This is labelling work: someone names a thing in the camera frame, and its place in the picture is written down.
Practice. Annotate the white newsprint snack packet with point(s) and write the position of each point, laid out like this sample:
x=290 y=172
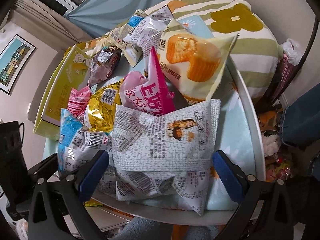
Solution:
x=160 y=142

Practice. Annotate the pink mesh bag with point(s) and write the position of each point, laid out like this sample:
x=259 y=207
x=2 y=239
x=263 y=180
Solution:
x=282 y=77

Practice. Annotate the gold foil snack packet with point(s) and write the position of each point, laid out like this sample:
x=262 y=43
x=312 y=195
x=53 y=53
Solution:
x=102 y=105

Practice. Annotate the blue white barcode snack packet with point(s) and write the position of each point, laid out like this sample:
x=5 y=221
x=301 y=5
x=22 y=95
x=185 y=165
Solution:
x=75 y=140

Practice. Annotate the cream cake snack packet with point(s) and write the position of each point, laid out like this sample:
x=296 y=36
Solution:
x=195 y=55

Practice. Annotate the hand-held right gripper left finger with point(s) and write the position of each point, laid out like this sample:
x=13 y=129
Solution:
x=93 y=173

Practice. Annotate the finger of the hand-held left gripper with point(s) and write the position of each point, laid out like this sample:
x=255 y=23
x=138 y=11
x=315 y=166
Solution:
x=43 y=166

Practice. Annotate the pink striped snack packet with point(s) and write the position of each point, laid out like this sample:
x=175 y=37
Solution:
x=78 y=101

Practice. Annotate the light blue daisy tablecloth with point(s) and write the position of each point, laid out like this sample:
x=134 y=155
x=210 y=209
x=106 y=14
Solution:
x=240 y=135

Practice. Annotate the white pink-text snack packet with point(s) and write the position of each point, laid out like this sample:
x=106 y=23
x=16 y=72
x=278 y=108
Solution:
x=147 y=30

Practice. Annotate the brown snack packet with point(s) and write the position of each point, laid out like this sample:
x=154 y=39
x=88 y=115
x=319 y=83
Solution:
x=103 y=63

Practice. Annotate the beige curtain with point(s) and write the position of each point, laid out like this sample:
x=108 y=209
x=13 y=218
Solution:
x=37 y=22

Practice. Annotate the black metal frame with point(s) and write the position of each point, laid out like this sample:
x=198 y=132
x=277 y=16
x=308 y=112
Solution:
x=311 y=30

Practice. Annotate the green striped floral blanket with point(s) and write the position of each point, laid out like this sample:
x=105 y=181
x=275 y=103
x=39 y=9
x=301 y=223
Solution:
x=240 y=22

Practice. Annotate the framed wall picture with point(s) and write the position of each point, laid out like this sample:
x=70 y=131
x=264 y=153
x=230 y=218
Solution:
x=15 y=63

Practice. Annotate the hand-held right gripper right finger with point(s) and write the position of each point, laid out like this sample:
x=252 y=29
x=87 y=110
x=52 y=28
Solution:
x=228 y=177

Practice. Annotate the cream small snack packet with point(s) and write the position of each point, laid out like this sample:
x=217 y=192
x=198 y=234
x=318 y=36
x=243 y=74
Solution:
x=118 y=37
x=132 y=53

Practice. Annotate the yellow-green cardboard box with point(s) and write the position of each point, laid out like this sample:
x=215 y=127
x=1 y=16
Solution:
x=58 y=87

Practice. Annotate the blue curtain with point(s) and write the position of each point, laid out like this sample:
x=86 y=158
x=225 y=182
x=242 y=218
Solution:
x=112 y=10

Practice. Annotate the pile of colourful clutter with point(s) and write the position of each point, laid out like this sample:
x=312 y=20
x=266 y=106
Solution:
x=277 y=150

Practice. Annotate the white plastic bag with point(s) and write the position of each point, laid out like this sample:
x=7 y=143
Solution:
x=291 y=50

